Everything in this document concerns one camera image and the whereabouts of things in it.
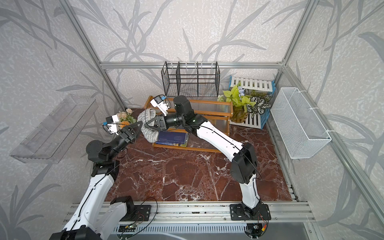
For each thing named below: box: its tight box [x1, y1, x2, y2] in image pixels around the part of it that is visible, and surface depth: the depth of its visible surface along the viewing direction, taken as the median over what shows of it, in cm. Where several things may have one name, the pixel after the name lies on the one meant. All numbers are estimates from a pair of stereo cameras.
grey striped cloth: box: [137, 108, 159, 143], surface depth 63 cm
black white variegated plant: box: [246, 94, 273, 119], surface depth 91 cm
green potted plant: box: [222, 84, 256, 123], surface depth 95 cm
